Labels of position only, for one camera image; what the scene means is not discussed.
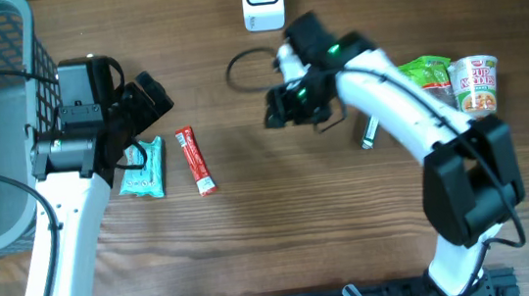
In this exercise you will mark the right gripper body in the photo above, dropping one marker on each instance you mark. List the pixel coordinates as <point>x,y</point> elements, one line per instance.
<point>302,104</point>

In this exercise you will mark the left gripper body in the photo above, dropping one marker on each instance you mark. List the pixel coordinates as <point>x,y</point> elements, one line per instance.
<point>136,110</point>

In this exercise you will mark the teal snack packet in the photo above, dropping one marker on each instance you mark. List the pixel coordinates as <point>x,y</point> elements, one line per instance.
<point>149,180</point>

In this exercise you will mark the red snack bar wrapper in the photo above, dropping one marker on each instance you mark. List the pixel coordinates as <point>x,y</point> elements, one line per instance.
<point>195,160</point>

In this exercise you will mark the green haribo candy bag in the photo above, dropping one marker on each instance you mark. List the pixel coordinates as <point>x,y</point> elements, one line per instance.
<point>431,74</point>

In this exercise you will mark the cup noodles container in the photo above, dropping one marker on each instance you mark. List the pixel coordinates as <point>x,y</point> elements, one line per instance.
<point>474,83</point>

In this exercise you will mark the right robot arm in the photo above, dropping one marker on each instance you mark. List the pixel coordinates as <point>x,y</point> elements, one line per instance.
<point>471,179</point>

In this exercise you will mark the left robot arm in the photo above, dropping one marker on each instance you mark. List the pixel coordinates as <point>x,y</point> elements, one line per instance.
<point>74,163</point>

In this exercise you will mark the white barcode scanner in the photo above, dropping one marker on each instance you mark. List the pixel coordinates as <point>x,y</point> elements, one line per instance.
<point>263,15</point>

